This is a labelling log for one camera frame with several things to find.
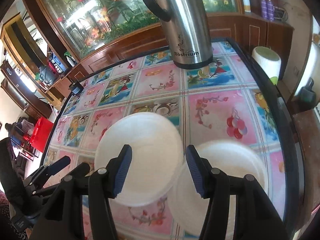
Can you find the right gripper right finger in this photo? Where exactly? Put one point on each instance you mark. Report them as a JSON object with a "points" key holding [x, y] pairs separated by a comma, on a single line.
{"points": [[255, 215]]}

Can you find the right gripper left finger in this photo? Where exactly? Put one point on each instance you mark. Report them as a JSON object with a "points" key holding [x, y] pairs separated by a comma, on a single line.
{"points": [[100, 192]]}

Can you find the white bowl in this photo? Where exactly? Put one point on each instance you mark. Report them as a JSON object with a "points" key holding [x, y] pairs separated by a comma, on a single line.
{"points": [[188, 208], [157, 156]]}

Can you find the red gift bag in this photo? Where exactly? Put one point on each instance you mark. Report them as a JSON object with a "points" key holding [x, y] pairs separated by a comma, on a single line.
{"points": [[41, 134]]}

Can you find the seated person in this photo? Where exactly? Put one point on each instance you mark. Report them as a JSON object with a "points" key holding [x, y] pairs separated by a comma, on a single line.
{"points": [[15, 131]]}

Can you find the small black jar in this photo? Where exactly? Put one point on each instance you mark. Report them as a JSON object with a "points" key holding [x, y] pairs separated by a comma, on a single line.
{"points": [[76, 88]]}

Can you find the floral plastic tablecloth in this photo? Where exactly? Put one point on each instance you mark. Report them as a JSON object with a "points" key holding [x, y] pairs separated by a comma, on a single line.
{"points": [[159, 109]]}

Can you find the large aquarium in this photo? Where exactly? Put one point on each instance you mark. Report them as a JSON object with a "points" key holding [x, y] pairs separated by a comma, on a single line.
{"points": [[90, 24]]}

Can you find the wooden cabinet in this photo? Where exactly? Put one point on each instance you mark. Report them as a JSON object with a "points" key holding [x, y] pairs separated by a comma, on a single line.
{"points": [[250, 30]]}

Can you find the stainless steel thermos jug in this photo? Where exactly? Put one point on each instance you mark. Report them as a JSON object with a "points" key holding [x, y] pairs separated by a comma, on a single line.
{"points": [[185, 26]]}

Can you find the purple spray cans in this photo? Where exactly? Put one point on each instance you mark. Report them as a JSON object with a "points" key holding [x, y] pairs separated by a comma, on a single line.
{"points": [[267, 9]]}

